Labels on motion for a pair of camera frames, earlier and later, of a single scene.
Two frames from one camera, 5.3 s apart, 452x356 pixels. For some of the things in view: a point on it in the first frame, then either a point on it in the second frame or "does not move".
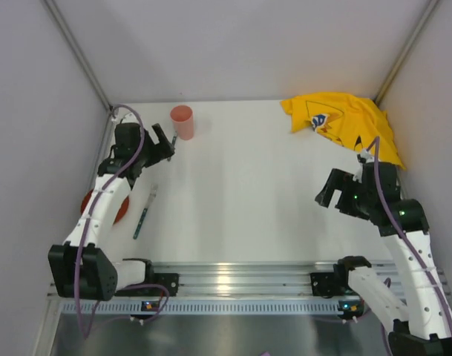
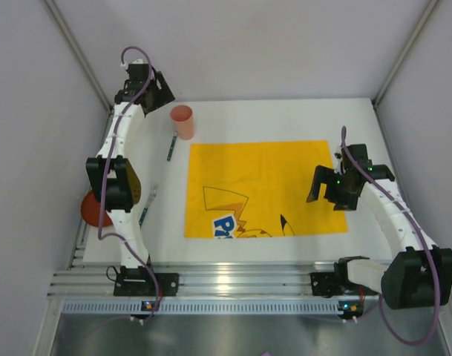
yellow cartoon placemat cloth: x=352 y=121 -> x=257 y=189
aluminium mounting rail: x=260 y=279 does not move
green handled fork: x=154 y=192 does not move
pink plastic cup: x=182 y=118 does not move
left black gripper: x=160 y=147 -> x=160 y=93
